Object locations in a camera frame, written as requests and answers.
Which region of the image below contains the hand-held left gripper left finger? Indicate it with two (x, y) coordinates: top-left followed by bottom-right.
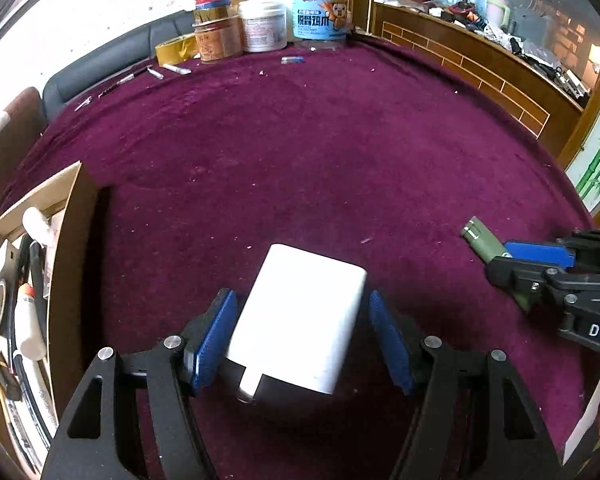
(40, 287), (239, 480)

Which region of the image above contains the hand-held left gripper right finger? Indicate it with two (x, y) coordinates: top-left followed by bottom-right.
(368, 289), (564, 480)

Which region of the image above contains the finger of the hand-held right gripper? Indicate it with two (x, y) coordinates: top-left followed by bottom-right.
(485, 254), (564, 312)
(504, 239), (578, 270)

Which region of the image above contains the green cylinder tool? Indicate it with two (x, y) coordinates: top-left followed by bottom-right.
(460, 215), (539, 314)

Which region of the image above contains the white power adapter block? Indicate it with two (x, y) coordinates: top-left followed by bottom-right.
(224, 243), (369, 405)

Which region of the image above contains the cardboard box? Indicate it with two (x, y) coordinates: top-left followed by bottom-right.
(0, 160), (112, 480)

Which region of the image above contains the orange capped glue tube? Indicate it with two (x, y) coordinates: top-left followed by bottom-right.
(14, 282), (48, 362)

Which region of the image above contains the wooden cabinet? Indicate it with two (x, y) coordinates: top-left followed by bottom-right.
(352, 0), (587, 162)

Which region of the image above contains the white plastic bottle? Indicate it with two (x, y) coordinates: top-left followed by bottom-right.
(22, 207), (57, 247)

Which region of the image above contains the green cup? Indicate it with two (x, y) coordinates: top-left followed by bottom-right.
(485, 0), (512, 27)

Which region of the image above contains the brown fabric armchair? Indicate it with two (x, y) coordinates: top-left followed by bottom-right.
(0, 86), (44, 217)

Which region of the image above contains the yellow tape roll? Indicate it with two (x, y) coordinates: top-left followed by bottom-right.
(154, 33), (199, 66)

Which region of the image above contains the brown labelled jar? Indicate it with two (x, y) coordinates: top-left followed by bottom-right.
(194, 14), (244, 64)

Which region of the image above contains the black leather sofa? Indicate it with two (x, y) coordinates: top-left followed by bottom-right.
(42, 9), (202, 122)

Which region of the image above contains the clear jar with blue label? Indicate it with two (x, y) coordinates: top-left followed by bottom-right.
(291, 0), (354, 44)

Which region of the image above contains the white plastic tub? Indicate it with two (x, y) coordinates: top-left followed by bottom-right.
(237, 0), (289, 54)

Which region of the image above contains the gold jar with red lid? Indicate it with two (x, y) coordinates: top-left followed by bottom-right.
(194, 0), (232, 24)

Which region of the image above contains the bamboo wall poster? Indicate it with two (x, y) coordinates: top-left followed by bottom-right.
(564, 104), (600, 222)

